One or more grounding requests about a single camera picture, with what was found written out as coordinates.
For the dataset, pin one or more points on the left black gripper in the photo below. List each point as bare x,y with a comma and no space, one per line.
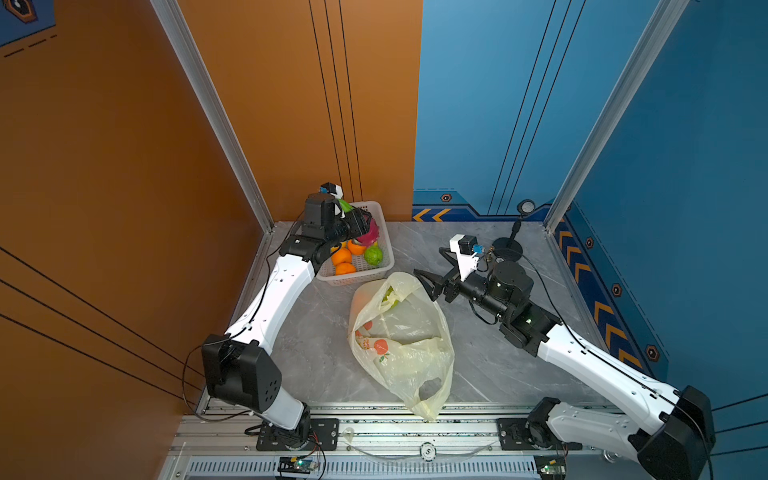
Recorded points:
357,225

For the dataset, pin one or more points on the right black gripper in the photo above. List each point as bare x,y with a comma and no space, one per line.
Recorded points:
455,285

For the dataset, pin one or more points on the orange mandarin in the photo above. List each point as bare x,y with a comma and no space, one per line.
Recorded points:
355,248
345,269
341,256

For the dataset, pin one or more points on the pink dragon fruit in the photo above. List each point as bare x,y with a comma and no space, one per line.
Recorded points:
360,224

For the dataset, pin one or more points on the translucent printed plastic bag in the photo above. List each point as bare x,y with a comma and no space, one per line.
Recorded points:
406,348

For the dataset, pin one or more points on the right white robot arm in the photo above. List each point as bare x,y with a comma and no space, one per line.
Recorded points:
668,431

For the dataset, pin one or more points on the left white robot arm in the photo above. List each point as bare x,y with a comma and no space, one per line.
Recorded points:
238,367

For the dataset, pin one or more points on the white perforated plastic basket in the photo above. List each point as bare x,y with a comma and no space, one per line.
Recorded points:
364,271

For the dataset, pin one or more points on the black round-base lamp stand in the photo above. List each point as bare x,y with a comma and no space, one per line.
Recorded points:
508,248

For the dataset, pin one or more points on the right green circuit board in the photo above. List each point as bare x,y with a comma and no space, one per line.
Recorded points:
550,468

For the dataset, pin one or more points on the green circuit board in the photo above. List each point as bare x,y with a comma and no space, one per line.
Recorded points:
296,467
550,468

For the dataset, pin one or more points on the left green circuit board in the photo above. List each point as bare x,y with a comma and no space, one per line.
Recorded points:
296,467

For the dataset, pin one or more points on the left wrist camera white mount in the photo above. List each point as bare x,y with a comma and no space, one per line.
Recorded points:
333,198

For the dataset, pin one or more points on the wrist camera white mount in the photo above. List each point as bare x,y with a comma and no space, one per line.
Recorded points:
333,198
468,253

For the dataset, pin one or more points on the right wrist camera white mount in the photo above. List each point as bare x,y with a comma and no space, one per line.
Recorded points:
468,253

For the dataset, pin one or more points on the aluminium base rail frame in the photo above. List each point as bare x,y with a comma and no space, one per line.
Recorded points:
385,441

